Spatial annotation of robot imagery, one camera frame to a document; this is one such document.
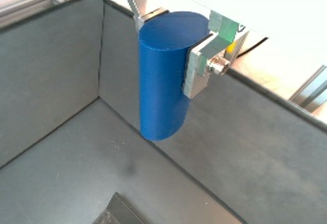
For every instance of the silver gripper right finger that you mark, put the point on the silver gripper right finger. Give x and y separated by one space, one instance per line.
205 60

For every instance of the blue oval cylinder peg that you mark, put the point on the blue oval cylinder peg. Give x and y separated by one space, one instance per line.
166 38

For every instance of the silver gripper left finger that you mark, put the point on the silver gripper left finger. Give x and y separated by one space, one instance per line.
142 9

